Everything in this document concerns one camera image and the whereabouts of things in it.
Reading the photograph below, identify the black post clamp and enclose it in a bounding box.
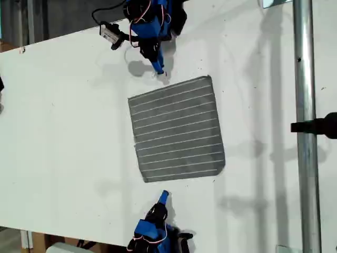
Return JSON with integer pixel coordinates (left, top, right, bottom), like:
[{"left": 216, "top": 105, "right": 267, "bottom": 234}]
[{"left": 290, "top": 112, "right": 337, "bottom": 140}]

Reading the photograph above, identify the black camera stalk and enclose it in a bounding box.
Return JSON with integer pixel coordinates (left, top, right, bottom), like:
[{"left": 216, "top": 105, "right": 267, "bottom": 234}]
[{"left": 110, "top": 31, "right": 140, "bottom": 51}]

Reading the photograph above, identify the black camera cable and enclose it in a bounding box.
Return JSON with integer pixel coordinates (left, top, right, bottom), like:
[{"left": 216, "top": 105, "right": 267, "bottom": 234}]
[{"left": 92, "top": 0, "right": 127, "bottom": 26}]

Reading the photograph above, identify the white plastic container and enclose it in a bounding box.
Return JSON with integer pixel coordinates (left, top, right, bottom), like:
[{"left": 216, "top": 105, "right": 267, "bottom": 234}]
[{"left": 46, "top": 241, "right": 93, "bottom": 253}]

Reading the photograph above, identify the steel post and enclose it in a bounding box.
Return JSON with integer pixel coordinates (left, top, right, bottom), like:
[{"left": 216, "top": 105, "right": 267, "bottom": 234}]
[{"left": 292, "top": 0, "right": 323, "bottom": 253}]

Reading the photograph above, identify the brown cardboard box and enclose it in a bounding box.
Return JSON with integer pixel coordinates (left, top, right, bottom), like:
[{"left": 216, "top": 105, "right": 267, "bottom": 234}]
[{"left": 0, "top": 38, "right": 21, "bottom": 54}]

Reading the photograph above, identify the grey white-striped towel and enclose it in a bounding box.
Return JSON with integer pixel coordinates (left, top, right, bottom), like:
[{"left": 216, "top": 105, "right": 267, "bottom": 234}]
[{"left": 127, "top": 74, "right": 227, "bottom": 183}]

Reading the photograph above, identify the white table leg bracket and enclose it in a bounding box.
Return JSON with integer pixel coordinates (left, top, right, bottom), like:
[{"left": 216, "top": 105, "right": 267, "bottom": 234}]
[{"left": 20, "top": 229, "right": 34, "bottom": 250}]

